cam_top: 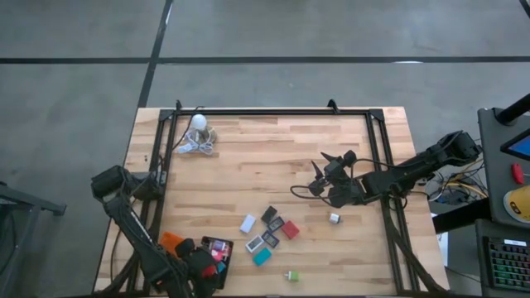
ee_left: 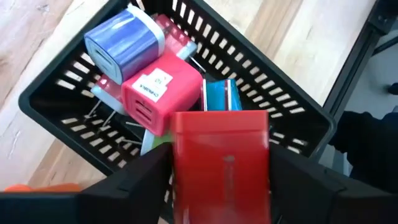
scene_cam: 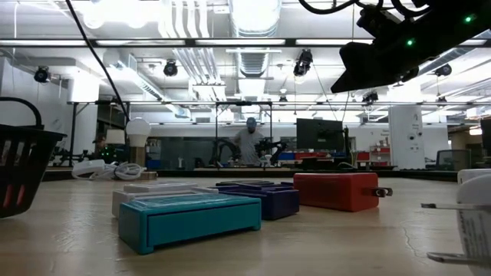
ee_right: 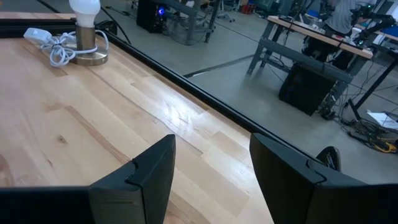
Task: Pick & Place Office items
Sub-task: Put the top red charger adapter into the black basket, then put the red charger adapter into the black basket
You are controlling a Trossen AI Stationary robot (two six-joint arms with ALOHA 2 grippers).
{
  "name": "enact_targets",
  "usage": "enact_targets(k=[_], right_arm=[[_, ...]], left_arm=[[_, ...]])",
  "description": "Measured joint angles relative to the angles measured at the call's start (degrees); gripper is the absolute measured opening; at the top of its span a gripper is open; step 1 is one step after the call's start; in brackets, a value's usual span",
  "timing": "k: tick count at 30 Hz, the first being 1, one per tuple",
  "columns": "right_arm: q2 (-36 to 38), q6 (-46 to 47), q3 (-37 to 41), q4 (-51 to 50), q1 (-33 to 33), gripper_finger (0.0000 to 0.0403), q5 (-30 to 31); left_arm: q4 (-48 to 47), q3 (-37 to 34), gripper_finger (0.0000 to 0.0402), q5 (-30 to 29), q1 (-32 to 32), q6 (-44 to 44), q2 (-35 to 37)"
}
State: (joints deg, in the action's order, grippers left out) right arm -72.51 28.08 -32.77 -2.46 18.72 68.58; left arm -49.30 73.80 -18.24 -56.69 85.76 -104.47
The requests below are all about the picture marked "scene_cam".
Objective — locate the large red wall charger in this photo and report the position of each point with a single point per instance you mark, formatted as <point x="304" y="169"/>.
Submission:
<point x="333" y="191"/>

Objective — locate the black plastic basket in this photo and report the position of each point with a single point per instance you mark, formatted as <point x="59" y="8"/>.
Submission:
<point x="27" y="172"/>

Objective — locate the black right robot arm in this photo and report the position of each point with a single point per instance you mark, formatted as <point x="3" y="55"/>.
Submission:
<point x="449" y="38"/>

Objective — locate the black ceiling spotlight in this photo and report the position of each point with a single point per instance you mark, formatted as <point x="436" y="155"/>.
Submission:
<point x="370" y="96"/>
<point x="303" y="63"/>
<point x="443" y="69"/>
<point x="170" y="69"/>
<point x="41" y="74"/>

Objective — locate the white round pillar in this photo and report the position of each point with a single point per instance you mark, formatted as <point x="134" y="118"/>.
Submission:
<point x="406" y="134"/>

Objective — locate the black computer monitor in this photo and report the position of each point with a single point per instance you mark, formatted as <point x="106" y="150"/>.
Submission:
<point x="318" y="134"/>

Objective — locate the red storage shelf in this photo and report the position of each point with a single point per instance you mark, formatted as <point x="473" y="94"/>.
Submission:
<point x="377" y="155"/>

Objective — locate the person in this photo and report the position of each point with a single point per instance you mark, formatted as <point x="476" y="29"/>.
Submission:
<point x="100" y="145"/>
<point x="249" y="145"/>

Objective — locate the teal plastic box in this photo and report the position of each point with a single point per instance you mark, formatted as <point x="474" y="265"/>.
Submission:
<point x="192" y="226"/>

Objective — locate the white light bulb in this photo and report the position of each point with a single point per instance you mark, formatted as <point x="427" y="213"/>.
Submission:
<point x="138" y="130"/>

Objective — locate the wooden lamp base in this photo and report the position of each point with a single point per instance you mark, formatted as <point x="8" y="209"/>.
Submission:
<point x="138" y="155"/>

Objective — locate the white windowed box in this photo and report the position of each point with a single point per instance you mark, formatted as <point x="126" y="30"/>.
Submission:
<point x="117" y="203"/>

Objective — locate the silver ventilation duct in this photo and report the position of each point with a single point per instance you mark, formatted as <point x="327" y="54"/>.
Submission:
<point x="255" y="15"/>

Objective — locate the black background table frame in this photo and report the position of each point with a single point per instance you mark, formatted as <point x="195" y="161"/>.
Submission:
<point x="243" y="103"/>

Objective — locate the black metal table frame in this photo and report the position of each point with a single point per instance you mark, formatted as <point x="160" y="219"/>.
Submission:
<point x="230" y="173"/>

